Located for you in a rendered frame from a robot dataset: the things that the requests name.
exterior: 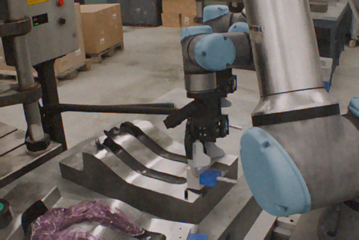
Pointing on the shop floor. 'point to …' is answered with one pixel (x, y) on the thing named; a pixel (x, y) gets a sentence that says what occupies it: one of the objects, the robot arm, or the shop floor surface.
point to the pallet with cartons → (101, 30)
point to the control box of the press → (47, 49)
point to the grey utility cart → (352, 32)
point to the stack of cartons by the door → (179, 13)
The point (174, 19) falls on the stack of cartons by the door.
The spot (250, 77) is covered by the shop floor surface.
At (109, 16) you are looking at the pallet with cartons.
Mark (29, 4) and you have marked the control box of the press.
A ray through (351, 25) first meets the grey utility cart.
